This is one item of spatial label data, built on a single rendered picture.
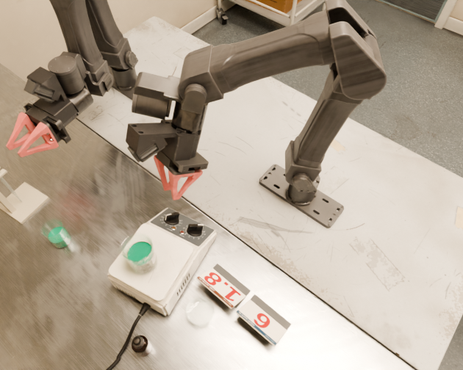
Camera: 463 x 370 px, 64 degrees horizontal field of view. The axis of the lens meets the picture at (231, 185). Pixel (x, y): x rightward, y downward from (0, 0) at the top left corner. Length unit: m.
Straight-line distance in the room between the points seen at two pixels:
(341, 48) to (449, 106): 2.23
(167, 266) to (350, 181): 0.49
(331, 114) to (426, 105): 2.05
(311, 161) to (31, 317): 0.62
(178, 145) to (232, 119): 0.40
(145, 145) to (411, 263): 0.60
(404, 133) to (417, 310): 1.71
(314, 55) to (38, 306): 0.68
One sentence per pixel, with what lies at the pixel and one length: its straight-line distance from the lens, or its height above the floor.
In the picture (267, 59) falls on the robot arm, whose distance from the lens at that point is 0.57.
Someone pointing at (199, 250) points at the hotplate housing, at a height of 0.96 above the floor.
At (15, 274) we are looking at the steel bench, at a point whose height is 0.90.
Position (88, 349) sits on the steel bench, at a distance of 0.79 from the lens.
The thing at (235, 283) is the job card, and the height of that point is 0.90.
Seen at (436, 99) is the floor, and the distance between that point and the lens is 2.76.
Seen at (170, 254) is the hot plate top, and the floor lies 0.99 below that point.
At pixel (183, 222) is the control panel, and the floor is 0.94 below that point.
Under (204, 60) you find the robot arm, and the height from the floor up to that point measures 1.27.
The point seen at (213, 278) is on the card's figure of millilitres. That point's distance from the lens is 0.76.
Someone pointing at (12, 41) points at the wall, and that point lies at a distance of 2.14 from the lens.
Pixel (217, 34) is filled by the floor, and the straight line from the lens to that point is 2.94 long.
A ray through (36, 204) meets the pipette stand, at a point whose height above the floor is 0.91.
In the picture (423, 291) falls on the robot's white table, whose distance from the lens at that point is 0.88.
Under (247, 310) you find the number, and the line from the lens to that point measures 0.74.
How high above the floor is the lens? 1.64
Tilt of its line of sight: 56 degrees down
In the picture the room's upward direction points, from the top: 1 degrees clockwise
